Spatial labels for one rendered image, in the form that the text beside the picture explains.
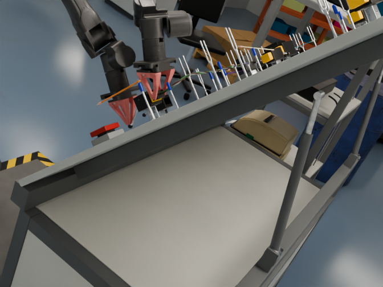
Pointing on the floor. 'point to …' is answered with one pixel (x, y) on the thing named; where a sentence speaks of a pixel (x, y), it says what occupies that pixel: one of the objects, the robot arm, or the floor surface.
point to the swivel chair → (208, 13)
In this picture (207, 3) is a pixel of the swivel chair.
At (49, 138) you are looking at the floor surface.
